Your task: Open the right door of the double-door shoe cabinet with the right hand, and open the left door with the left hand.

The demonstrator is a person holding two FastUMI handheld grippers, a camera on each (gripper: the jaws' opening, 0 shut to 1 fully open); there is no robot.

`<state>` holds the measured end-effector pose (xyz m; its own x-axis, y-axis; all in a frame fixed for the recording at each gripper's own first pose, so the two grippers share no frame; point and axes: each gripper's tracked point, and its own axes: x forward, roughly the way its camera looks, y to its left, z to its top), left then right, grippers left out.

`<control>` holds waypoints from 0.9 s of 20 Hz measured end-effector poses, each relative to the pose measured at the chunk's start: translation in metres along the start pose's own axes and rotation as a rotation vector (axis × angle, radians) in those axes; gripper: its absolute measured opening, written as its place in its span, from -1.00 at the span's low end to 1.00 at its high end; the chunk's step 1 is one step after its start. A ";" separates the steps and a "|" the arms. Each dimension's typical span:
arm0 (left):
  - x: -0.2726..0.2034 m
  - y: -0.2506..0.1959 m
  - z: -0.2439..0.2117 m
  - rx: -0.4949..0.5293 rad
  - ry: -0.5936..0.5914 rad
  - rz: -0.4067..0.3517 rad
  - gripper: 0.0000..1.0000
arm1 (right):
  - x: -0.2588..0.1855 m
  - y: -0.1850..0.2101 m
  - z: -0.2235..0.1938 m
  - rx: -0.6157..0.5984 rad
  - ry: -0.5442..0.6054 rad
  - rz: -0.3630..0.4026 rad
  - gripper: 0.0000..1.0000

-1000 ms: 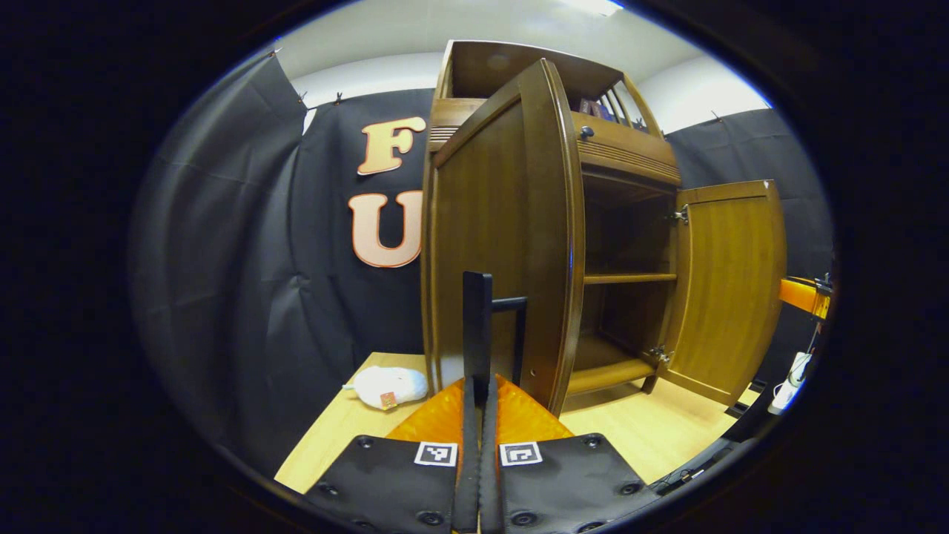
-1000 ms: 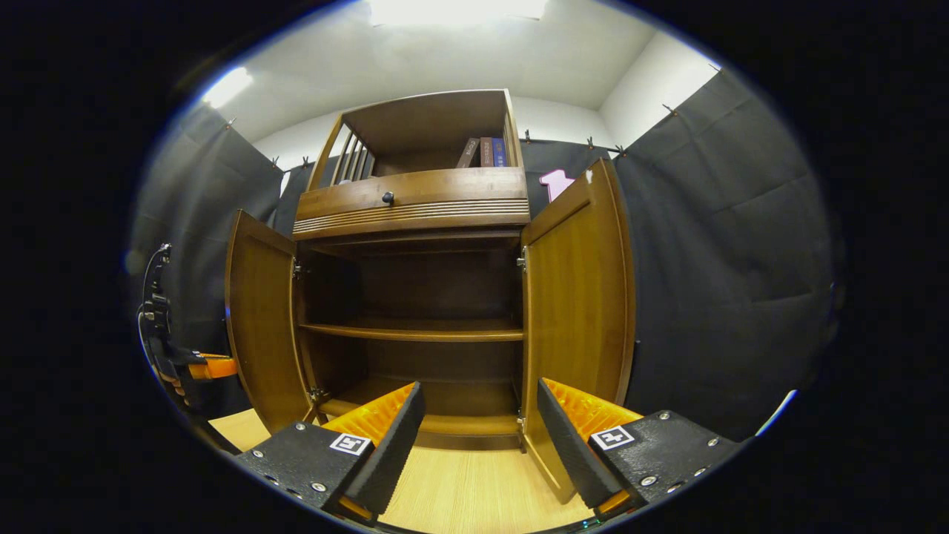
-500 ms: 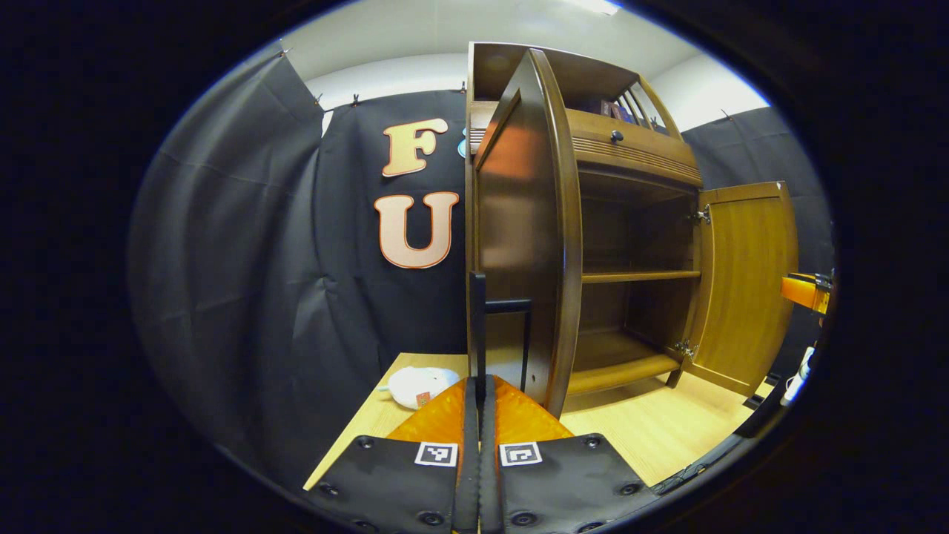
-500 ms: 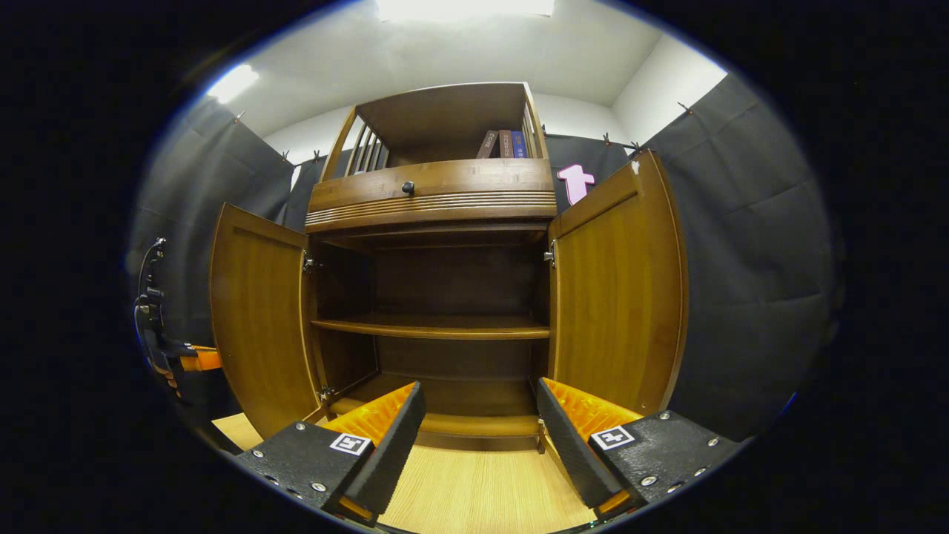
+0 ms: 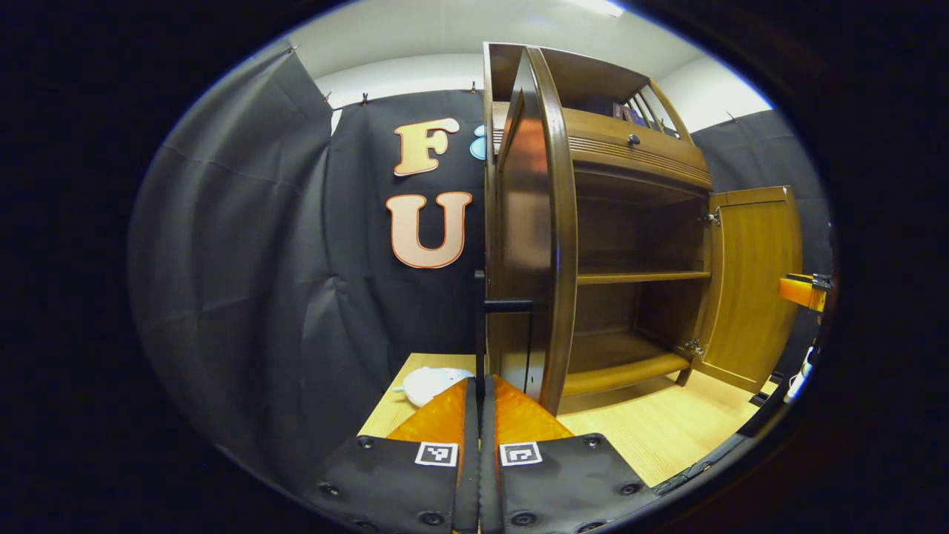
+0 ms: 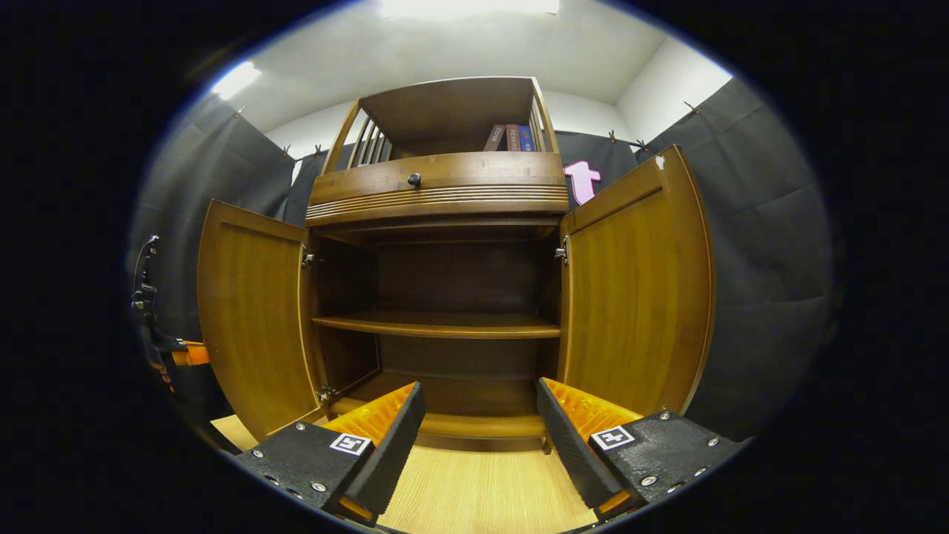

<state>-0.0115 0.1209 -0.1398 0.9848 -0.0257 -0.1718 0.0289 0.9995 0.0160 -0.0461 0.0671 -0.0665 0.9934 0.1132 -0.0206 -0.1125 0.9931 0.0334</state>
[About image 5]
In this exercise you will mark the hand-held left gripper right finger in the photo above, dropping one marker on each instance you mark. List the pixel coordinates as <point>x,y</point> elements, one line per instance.
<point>489,482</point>

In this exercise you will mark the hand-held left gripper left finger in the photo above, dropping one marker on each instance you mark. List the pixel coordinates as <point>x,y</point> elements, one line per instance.
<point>468,482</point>

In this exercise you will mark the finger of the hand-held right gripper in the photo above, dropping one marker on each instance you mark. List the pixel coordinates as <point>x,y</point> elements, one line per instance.
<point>801,291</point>

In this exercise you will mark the wooden cabinet door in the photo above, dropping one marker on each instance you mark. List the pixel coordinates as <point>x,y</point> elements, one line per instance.
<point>749,282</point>
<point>563,222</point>

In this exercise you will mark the wooden double-door shoe cabinet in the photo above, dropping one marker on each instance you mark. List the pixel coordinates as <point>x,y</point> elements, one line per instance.
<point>637,230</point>

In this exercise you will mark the silver door hinge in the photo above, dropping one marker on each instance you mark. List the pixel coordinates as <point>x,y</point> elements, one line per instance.
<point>695,347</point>
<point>710,218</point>

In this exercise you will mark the white plush toy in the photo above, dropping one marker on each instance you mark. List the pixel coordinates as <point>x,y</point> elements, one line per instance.
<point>434,384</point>

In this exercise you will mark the wooden inner shelf board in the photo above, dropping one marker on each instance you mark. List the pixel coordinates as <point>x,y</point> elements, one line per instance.
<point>637,277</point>

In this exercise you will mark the blue shelf book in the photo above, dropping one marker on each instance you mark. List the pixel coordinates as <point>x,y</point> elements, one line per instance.
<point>636,116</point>

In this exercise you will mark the maroon shelf book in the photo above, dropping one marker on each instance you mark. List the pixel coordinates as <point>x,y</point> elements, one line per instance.
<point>621,111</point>

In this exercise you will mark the wooden drawer with black knob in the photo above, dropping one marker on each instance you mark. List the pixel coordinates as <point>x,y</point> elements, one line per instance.
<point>600,130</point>

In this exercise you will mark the black backdrop cloth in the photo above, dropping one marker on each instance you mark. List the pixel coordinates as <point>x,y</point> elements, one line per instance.
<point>259,259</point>

